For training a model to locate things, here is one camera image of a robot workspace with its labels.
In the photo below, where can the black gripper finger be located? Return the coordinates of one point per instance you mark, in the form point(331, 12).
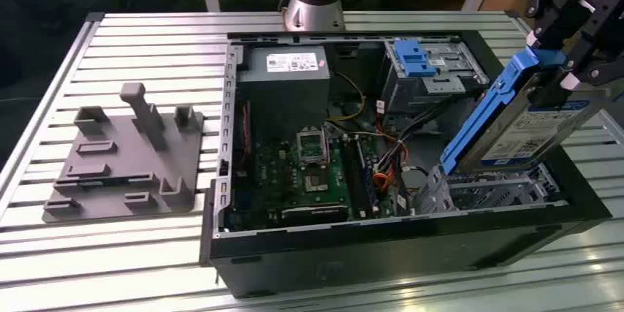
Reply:
point(601, 34)
point(551, 16)

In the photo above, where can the hard disk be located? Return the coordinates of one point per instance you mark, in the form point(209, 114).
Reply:
point(527, 133)

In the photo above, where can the silver disk bay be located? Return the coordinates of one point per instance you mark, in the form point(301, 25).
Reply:
point(487, 191)

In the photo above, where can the black RAM slot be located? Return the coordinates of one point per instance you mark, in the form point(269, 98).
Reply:
point(357, 177)
point(369, 177)
point(352, 177)
point(364, 177)

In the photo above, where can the blue drive latch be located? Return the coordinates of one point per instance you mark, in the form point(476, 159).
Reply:
point(415, 60)

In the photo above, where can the silver optical drive cage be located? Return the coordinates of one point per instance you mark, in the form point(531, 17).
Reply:
point(415, 93)

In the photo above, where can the dark grey power supply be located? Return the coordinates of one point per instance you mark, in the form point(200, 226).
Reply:
point(283, 96)

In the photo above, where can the green motherboard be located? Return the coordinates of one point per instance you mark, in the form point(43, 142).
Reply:
point(272, 173)

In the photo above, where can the black graphics card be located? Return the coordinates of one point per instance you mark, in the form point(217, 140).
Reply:
point(313, 213)

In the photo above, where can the black PC case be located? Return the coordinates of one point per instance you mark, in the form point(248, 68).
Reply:
point(389, 253)

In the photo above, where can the grey parts rack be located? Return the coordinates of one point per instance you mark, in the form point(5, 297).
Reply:
point(121, 151)

